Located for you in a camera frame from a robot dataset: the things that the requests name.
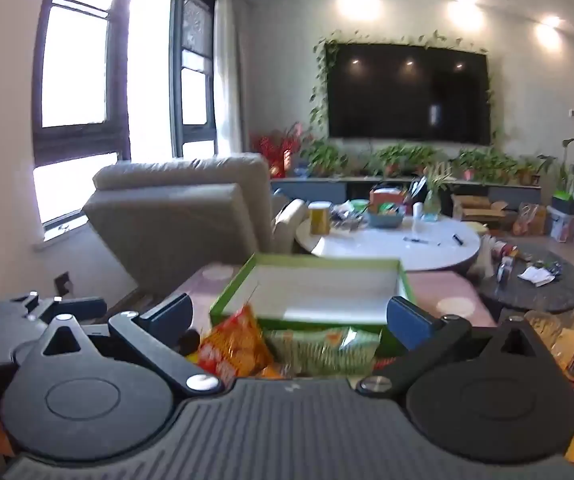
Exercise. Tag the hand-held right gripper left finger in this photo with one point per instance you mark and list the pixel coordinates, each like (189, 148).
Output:
(167, 312)

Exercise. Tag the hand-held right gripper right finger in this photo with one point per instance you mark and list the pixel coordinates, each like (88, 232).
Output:
(409, 320)

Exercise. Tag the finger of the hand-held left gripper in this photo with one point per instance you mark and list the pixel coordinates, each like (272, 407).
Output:
(84, 307)

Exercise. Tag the red noodle snack packet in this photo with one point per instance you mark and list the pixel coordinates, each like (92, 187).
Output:
(232, 345)

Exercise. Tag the green cardboard box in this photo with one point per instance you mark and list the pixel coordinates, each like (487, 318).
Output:
(327, 285)

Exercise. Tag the green snack packet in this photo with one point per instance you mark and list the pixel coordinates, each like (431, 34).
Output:
(322, 350)

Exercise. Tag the white oval coffee table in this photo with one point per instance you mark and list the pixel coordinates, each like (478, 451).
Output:
(417, 252)

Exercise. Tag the black pen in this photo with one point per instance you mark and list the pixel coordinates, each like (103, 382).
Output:
(419, 240)

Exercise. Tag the black marker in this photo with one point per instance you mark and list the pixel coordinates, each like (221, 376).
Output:
(458, 239)

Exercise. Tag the blue plastic basket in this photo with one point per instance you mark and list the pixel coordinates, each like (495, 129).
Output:
(384, 221)

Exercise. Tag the beige sofa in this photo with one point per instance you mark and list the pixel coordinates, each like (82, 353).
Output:
(177, 210)

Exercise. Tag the small white bottle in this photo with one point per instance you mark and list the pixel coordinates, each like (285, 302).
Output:
(418, 211)

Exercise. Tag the glass vase with green plant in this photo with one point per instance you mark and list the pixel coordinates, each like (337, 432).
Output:
(432, 205)

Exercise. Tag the orange box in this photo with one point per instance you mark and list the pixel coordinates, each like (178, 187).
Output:
(387, 197)

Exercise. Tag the open cardboard box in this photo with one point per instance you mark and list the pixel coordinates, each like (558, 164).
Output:
(472, 207)

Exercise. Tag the white crumpled paper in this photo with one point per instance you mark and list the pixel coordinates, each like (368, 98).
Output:
(534, 275)

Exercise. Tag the yellow canister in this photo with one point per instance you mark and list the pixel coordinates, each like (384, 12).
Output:
(320, 220)

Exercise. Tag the dark round low table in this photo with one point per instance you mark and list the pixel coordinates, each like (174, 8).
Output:
(542, 297)

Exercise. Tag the clear plastic bag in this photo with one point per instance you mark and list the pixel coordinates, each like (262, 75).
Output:
(529, 220)

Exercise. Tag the grey television cabinet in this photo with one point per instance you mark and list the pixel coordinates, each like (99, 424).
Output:
(317, 190)

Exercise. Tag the green potted plant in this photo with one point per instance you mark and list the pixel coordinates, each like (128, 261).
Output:
(324, 157)
(487, 165)
(402, 157)

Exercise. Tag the dark framed window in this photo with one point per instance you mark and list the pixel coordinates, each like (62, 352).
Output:
(117, 135)

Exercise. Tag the clear storage box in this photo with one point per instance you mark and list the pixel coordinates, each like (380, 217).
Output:
(567, 227)

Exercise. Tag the red flower plant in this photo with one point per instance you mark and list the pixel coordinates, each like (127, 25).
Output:
(277, 152)

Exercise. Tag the green black box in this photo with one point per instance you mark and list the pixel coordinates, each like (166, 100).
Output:
(566, 204)

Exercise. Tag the tall large-leaf plant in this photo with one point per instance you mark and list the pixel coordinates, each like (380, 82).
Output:
(564, 170)

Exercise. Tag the white curtain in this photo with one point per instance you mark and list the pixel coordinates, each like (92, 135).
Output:
(229, 85)

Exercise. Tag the green vine garland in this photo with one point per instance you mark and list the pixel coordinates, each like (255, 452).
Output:
(319, 85)

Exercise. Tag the black wall television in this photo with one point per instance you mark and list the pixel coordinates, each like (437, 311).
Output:
(407, 95)

